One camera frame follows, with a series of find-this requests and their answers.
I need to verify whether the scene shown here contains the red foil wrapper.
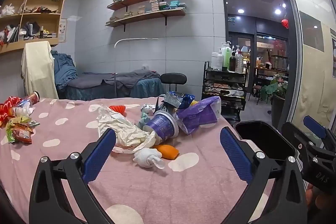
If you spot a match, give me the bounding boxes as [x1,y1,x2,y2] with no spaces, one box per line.
[0,97,21,127]

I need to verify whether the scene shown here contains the dark brown bottle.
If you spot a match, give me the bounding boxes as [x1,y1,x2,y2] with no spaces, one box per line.
[229,52,237,73]

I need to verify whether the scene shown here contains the black trolley cart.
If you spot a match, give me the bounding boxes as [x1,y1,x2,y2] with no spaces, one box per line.
[202,61,248,122]

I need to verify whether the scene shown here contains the blue snack bag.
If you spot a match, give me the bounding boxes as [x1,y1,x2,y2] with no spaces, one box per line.
[161,91,196,109]

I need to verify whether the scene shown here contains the red chips can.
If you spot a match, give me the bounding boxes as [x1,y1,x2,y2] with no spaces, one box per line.
[25,91,40,106]

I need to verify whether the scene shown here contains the teal massage bed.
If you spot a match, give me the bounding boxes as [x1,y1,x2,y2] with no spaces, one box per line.
[56,70,164,101]

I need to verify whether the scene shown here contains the person's right hand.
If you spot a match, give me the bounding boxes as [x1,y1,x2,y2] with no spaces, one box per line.
[305,185,319,212]

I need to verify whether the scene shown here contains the green bottle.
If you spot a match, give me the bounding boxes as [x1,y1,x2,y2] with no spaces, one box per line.
[222,47,233,71]

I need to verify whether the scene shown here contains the white tissue wad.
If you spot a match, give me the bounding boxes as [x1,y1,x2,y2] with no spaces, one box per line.
[133,148,165,170]

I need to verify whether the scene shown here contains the wooden cubby shelf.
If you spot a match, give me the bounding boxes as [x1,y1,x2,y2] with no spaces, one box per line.
[0,0,67,54]

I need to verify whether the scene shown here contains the black planter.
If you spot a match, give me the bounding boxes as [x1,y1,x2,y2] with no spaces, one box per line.
[270,95,285,130]

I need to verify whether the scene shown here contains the brown bar stool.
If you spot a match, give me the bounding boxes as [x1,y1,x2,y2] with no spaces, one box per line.
[253,85,263,105]

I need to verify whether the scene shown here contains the wall shelves with boxes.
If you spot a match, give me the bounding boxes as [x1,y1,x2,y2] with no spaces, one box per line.
[109,0,187,22]

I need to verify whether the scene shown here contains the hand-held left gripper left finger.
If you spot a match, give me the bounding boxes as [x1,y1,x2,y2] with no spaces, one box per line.
[29,128,117,224]

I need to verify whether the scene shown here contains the orange peel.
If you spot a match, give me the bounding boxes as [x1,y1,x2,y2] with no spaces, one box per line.
[153,144,180,160]

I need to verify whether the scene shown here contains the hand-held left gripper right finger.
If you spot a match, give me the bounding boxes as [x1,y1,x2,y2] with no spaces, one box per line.
[220,126,307,224]

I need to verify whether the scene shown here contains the red foam fruit net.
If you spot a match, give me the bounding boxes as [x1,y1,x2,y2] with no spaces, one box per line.
[109,105,127,117]

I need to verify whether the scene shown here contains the pile of blue blankets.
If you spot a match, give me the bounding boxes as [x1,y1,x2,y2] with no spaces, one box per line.
[51,51,78,89]

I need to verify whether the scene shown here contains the teal cloth scrap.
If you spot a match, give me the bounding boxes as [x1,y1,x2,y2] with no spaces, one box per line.
[138,112,150,130]

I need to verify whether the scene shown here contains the grey blanket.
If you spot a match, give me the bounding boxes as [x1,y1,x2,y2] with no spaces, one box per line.
[68,69,161,90]

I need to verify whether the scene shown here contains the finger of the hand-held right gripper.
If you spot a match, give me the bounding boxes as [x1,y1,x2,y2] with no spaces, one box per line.
[282,122,315,152]
[303,115,336,151]

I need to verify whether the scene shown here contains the purple plastic bag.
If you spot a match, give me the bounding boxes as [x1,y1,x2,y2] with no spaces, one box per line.
[175,96,222,135]

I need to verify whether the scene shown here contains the black stool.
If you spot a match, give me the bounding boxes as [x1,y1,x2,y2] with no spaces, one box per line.
[161,73,187,96]

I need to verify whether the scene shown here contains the green potted plant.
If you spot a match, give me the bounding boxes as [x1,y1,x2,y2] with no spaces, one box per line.
[260,74,288,98]

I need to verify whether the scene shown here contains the white floor lamp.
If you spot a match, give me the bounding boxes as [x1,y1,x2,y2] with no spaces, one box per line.
[113,38,159,97]

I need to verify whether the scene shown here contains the clear plastic bottle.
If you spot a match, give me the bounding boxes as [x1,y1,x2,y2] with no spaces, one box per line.
[12,99,34,118]
[235,46,245,73]

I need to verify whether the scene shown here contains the black trash bin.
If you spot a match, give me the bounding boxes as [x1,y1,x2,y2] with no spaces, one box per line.
[233,121,298,161]

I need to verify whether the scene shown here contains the white bottle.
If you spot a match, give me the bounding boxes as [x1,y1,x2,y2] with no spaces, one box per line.
[211,52,223,70]

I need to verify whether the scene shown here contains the purple yogurt cup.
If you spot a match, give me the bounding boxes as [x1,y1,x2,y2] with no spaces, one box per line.
[143,112,179,141]

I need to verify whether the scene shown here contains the cream cloth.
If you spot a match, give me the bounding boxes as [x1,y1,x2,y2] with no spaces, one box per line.
[21,41,59,100]

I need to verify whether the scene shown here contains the white plastic bag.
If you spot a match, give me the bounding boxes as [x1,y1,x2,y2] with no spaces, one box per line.
[1,4,15,16]

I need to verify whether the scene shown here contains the patterned crumpled wrapper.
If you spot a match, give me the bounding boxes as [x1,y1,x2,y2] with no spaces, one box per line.
[140,104,155,115]

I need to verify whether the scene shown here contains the paper wall notice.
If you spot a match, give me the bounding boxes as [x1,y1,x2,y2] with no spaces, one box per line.
[59,18,68,43]

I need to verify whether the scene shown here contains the white crumpled paper bag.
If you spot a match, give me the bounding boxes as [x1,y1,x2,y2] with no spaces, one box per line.
[97,105,158,155]

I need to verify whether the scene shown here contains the orange snack packet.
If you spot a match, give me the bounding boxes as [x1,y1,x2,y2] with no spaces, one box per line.
[12,126,33,144]

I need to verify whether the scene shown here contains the row of small boxes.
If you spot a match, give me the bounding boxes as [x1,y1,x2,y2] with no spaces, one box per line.
[20,32,57,41]

